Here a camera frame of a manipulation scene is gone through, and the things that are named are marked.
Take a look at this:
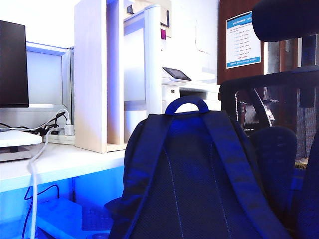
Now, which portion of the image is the dark blue backpack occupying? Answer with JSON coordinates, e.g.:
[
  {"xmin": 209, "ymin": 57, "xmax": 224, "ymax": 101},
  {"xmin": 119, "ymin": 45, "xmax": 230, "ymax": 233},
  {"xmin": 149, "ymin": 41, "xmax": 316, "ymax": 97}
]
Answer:
[{"xmin": 104, "ymin": 96, "xmax": 294, "ymax": 239}]

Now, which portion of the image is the light wooden desk shelf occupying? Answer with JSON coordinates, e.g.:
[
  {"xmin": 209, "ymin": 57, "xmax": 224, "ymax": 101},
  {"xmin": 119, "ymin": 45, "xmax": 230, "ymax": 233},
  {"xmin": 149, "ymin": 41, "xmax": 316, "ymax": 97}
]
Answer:
[{"xmin": 74, "ymin": 0, "xmax": 172, "ymax": 154}]

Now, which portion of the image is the grey desk partition panel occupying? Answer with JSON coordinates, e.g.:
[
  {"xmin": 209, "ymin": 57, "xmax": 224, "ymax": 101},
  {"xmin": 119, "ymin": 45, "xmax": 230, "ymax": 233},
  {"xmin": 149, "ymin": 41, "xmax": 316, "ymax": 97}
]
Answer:
[{"xmin": 25, "ymin": 41, "xmax": 75, "ymax": 125}]

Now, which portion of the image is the black mesh office chair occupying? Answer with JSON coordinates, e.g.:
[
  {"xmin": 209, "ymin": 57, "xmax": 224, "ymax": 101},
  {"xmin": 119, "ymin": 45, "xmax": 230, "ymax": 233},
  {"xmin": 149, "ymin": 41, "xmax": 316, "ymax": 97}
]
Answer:
[{"xmin": 219, "ymin": 0, "xmax": 319, "ymax": 239}]

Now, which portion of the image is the white box under desk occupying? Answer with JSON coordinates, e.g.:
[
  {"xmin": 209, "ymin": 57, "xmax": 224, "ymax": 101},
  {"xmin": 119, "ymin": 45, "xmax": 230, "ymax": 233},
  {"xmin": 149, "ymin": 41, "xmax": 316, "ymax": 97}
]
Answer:
[{"xmin": 36, "ymin": 197, "xmax": 114, "ymax": 239}]

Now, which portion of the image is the white office printer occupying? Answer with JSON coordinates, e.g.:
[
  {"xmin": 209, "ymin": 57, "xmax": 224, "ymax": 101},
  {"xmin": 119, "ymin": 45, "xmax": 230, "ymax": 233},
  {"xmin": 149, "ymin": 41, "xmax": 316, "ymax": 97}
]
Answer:
[{"xmin": 161, "ymin": 66, "xmax": 221, "ymax": 116}]

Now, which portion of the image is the dark brown wooden door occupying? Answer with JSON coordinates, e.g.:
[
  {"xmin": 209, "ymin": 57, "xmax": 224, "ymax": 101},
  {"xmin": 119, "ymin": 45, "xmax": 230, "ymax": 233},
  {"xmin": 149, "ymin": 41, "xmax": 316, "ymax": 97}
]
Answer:
[{"xmin": 217, "ymin": 0, "xmax": 265, "ymax": 86}]

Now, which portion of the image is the white power strip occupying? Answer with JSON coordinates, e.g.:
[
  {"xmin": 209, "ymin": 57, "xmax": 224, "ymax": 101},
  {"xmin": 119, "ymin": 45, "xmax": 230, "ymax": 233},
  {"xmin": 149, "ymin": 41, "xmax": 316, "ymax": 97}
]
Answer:
[{"xmin": 42, "ymin": 133, "xmax": 75, "ymax": 145}]

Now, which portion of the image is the white monitor stand base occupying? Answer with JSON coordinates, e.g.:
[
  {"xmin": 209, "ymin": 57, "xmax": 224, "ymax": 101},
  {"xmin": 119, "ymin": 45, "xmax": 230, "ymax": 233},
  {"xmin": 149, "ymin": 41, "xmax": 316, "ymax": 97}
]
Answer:
[{"xmin": 0, "ymin": 129, "xmax": 43, "ymax": 162}]

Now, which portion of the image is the black computer monitor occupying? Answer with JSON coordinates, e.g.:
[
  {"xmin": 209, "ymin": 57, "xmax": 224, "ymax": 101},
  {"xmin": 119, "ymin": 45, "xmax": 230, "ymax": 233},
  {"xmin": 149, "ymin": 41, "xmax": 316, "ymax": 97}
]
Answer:
[{"xmin": 0, "ymin": 19, "xmax": 29, "ymax": 109}]

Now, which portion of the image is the white rounded partition post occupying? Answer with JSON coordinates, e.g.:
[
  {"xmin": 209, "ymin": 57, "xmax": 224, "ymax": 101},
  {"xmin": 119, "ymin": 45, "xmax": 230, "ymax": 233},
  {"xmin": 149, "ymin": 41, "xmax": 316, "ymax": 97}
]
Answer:
[{"xmin": 123, "ymin": 4, "xmax": 168, "ymax": 118}]

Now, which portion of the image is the black cable bundle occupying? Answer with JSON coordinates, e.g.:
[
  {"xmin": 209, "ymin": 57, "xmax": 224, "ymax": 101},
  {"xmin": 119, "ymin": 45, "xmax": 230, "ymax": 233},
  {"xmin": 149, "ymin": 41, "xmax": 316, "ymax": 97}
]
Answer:
[{"xmin": 0, "ymin": 111, "xmax": 67, "ymax": 140}]

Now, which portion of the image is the blue-bordered wall notice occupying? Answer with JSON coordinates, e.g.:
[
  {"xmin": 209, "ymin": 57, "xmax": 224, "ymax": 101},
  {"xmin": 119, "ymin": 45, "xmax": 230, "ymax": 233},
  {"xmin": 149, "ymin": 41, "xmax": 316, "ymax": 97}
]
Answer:
[{"xmin": 226, "ymin": 10, "xmax": 262, "ymax": 70}]

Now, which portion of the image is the thick white cable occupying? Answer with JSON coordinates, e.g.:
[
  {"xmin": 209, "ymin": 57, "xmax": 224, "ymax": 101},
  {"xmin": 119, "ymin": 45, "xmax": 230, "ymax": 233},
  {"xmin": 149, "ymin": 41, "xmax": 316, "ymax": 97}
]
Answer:
[{"xmin": 27, "ymin": 108, "xmax": 72, "ymax": 239}]

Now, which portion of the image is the thin dark cable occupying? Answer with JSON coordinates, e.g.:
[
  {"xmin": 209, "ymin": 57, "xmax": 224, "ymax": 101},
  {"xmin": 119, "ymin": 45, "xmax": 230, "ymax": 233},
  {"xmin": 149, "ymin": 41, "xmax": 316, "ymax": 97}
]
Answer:
[{"xmin": 21, "ymin": 184, "xmax": 60, "ymax": 239}]

